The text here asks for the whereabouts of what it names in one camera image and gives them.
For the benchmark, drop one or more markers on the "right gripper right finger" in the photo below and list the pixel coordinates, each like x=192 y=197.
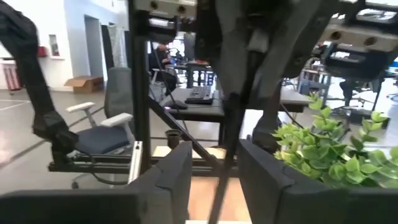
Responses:
x=267 y=193

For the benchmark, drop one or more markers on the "black office desk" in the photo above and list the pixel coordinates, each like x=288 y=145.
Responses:
x=199 y=110

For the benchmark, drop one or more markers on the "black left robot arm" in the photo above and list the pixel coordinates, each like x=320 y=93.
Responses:
x=28 y=68

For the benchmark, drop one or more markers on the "red wall box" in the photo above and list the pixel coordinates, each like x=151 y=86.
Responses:
x=42 y=51

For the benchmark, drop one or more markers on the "open cardboard box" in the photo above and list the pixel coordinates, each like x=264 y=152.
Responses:
x=85 y=84

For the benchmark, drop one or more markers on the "black candle stick holder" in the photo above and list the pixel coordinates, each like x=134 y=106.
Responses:
x=265 y=137
x=172 y=138

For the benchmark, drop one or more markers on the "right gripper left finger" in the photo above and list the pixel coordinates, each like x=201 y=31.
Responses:
x=161 y=199

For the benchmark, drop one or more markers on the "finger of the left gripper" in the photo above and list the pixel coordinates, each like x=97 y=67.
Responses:
x=292 y=40
x=239 y=46

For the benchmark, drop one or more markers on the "grey office chair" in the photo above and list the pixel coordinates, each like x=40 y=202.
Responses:
x=102 y=138

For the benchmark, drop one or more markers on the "person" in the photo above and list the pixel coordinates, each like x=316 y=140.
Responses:
x=161 y=59

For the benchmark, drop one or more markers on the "black keyboard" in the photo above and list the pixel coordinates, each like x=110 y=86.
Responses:
x=199 y=95

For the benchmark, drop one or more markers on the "red metal rack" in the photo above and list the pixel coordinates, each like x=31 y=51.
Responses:
x=12 y=77

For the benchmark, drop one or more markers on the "large green artificial plant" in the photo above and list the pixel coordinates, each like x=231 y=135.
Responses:
x=326 y=152

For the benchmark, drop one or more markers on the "wall picture frame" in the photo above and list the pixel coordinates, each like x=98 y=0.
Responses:
x=54 y=45

